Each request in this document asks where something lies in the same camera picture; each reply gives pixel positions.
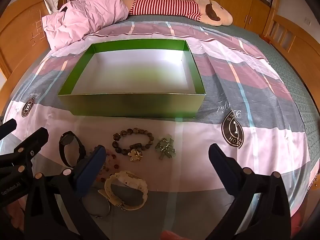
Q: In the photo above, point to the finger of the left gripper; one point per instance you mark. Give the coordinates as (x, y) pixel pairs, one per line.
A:
(7, 128)
(28, 148)

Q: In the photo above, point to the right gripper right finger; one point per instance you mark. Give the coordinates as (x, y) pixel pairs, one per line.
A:
(271, 218)

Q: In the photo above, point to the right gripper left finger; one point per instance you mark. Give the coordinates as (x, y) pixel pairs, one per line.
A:
(54, 209)

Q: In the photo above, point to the thin metal bangle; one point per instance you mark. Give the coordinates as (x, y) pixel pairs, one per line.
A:
(96, 204)

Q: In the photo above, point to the black wristwatch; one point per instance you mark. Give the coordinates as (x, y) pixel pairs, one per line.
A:
(67, 149)

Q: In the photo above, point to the cream white wristwatch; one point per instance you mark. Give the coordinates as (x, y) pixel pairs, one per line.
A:
(128, 179)

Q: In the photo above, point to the green metal pendant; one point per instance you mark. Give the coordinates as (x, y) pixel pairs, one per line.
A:
(165, 148)

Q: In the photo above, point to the wooden headboard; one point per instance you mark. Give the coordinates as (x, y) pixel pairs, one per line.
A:
(22, 41)

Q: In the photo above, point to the pink grey patterned bedsheet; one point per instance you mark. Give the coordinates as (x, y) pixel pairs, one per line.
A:
(255, 108)

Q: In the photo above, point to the pink pillow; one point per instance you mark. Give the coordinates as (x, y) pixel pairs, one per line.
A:
(79, 18)

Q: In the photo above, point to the green cardboard box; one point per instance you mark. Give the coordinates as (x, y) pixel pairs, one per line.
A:
(145, 78)

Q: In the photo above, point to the wooden footboard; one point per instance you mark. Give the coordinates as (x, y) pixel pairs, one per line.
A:
(298, 48)

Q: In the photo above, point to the striped plush doll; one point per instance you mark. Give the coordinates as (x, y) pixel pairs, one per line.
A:
(204, 11)

